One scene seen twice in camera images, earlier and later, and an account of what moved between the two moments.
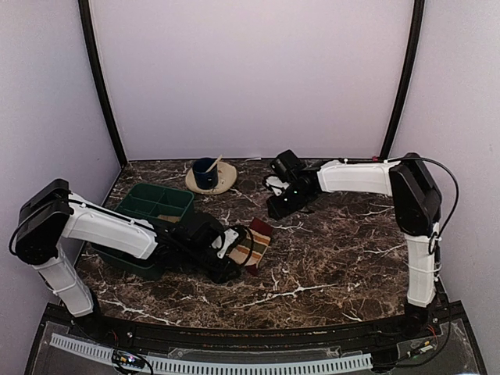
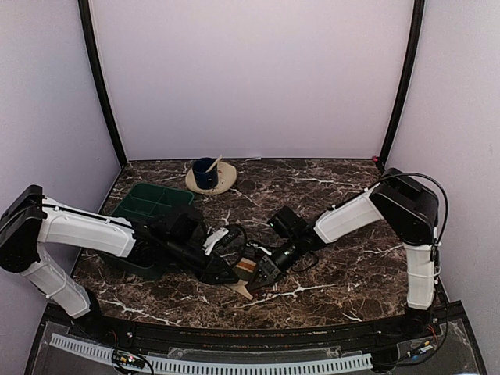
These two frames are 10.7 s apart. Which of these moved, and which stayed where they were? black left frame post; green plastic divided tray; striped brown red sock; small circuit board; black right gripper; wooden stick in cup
Moved: striped brown red sock; black right gripper
Stayed: small circuit board; black left frame post; wooden stick in cup; green plastic divided tray
